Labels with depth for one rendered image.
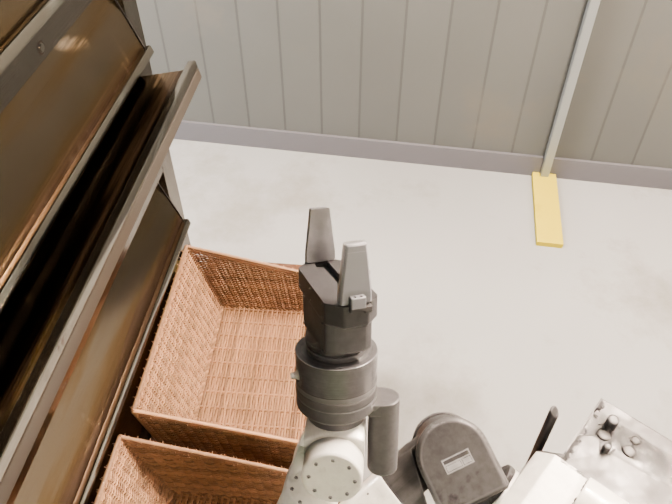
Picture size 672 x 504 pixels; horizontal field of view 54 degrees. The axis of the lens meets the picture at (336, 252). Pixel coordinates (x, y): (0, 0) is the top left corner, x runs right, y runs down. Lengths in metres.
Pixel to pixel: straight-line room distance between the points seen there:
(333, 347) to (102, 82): 0.90
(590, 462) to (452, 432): 0.18
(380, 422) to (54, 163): 0.75
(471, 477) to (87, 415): 0.85
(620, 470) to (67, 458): 0.99
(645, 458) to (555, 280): 2.17
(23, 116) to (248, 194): 2.28
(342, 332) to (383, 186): 2.80
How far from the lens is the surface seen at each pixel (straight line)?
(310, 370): 0.68
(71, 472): 1.44
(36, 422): 0.98
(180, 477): 1.71
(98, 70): 1.41
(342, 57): 3.32
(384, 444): 0.75
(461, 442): 0.89
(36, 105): 1.24
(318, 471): 0.72
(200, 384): 1.93
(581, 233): 3.37
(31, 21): 1.12
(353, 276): 0.60
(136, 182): 1.23
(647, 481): 0.96
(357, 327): 0.65
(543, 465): 0.93
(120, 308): 1.59
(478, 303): 2.92
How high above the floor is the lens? 2.19
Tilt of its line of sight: 45 degrees down
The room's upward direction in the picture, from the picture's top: straight up
